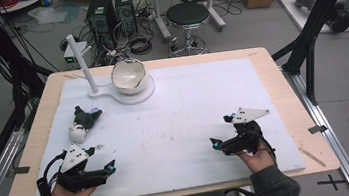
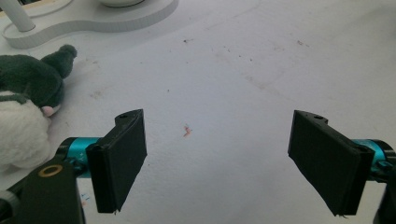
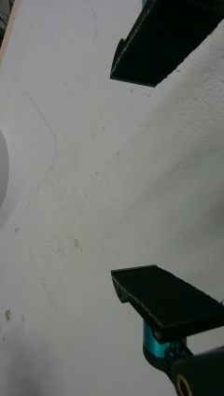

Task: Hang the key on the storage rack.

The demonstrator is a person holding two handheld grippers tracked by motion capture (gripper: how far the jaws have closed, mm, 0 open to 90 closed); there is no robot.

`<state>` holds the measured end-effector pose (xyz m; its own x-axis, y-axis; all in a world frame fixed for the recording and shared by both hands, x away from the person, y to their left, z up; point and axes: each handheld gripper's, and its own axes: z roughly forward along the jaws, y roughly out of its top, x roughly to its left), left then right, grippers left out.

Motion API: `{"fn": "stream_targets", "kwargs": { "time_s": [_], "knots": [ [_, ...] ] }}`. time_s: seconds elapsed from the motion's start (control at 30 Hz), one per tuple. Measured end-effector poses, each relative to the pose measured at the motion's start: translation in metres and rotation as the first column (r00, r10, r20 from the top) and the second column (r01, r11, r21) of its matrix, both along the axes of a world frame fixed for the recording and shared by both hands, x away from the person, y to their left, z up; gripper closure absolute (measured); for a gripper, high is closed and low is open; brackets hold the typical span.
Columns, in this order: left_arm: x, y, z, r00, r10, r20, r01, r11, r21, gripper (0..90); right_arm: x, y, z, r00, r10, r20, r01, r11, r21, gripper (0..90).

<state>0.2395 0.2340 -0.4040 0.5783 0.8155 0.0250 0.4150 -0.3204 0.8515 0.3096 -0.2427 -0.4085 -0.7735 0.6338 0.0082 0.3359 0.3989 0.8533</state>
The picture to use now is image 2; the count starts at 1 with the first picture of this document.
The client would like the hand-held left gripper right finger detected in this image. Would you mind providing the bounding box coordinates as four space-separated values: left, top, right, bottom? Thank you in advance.
287 109 375 217

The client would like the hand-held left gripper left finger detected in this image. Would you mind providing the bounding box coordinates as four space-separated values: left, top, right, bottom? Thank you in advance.
85 108 149 215

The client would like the white bowl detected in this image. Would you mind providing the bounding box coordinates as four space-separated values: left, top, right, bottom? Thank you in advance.
98 0 146 8

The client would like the white stand pole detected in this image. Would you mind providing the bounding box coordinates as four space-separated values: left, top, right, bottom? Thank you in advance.
0 0 36 33

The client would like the white stand base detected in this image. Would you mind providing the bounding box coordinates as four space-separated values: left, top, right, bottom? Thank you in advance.
2 0 180 49

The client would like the dark green and white plush toy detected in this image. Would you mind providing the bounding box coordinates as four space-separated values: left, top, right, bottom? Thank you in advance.
0 44 78 172

